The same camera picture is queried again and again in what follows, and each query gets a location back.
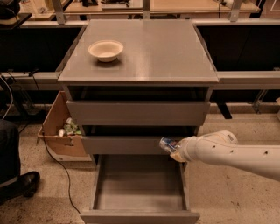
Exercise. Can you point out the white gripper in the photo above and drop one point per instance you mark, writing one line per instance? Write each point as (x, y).
(188, 149)

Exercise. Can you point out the silver blue redbull can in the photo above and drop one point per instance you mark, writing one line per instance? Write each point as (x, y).
(169, 145)

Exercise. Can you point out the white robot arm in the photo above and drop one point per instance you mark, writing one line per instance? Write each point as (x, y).
(222, 148)

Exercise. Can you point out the grey bottom drawer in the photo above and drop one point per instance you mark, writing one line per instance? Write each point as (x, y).
(139, 189)

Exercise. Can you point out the grey drawer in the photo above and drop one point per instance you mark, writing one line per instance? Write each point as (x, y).
(133, 140)
(139, 189)
(141, 113)

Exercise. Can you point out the grey drawer cabinet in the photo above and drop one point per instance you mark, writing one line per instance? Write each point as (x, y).
(140, 93)

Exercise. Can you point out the grey middle drawer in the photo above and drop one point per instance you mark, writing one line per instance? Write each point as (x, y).
(133, 140)

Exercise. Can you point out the grey top drawer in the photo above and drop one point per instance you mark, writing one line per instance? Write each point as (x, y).
(141, 113)

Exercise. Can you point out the cardboard box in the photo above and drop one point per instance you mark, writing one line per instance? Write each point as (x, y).
(61, 146)

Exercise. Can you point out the crumpled trash in box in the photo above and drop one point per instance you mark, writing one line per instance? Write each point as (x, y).
(69, 128)

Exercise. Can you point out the white paper bowl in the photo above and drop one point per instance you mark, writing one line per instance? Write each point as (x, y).
(105, 50)

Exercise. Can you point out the black shoe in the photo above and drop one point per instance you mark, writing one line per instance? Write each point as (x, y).
(25, 185)

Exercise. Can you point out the dark trouser leg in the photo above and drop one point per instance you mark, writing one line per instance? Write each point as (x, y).
(9, 154)

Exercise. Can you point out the wooden workbench in background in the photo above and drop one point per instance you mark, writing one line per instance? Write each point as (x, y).
(73, 8)

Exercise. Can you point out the grey metal rail frame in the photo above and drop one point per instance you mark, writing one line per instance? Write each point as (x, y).
(211, 54)

